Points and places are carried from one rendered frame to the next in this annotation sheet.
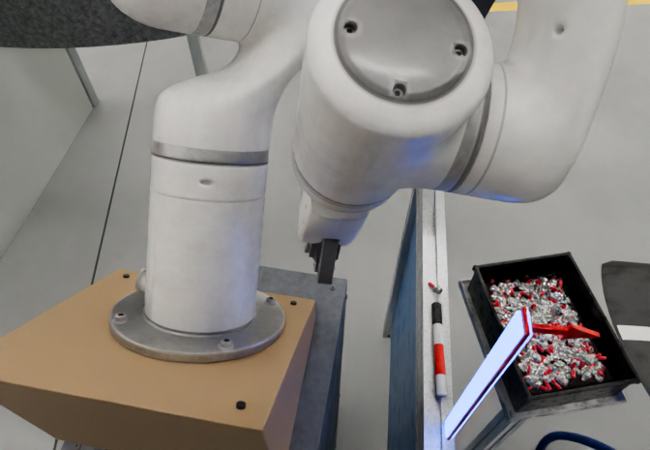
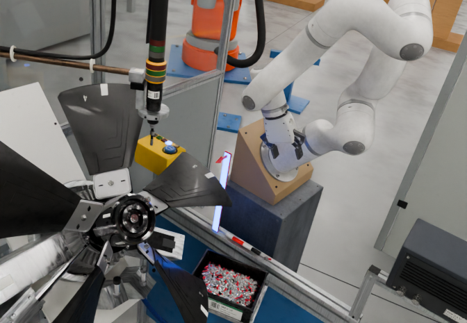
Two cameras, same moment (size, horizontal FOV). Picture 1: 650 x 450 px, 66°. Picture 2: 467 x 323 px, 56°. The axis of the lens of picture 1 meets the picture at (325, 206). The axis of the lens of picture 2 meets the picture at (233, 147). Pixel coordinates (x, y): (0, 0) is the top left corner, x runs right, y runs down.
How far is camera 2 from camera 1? 1.45 m
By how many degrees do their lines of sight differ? 79
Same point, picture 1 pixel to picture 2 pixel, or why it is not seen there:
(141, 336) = not seen: hidden behind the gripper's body
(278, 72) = (321, 129)
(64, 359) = not seen: hidden behind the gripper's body
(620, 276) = (225, 196)
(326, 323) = (268, 206)
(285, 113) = not seen: outside the picture
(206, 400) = (250, 130)
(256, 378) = (251, 144)
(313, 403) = (245, 192)
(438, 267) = (276, 267)
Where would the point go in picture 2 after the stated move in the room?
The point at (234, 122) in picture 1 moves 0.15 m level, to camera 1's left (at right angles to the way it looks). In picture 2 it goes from (310, 126) to (325, 112)
